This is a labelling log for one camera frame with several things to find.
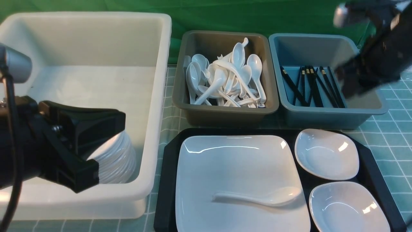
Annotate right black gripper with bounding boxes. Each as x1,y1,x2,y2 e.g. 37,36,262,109
334,48,412,99

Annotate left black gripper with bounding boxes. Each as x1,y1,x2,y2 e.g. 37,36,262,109
27,101,126,193

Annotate white small bowl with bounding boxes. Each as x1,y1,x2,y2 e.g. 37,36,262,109
295,128,360,181
309,181,391,232

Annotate white soup spoon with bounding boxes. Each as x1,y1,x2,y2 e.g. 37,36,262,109
212,186,303,207

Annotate large white square plate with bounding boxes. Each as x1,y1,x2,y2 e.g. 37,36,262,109
175,135,311,232

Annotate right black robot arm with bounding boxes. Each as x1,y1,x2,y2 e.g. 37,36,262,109
333,0,412,99

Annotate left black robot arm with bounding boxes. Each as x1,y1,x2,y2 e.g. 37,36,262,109
1,93,126,193

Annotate black chopsticks in bin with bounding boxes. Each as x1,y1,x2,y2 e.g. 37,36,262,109
280,65,347,108

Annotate blue-grey plastic bin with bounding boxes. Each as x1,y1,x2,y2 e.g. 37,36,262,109
269,33,388,130

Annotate stack of white bowls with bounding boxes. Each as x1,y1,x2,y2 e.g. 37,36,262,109
87,131,137,184

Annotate green checked tablecloth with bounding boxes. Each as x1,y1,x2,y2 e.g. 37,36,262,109
8,65,412,232

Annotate green backdrop cloth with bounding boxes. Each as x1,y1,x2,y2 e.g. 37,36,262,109
0,0,375,63

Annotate large white plastic tub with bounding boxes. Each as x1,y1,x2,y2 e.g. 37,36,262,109
0,12,172,221

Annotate black serving tray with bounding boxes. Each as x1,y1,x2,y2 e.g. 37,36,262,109
154,128,411,232

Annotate pile of white spoons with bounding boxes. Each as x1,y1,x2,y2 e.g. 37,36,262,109
183,38,267,108

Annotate brown plastic bin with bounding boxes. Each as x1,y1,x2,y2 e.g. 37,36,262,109
172,30,280,127

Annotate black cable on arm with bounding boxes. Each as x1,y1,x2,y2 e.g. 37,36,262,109
0,64,24,232

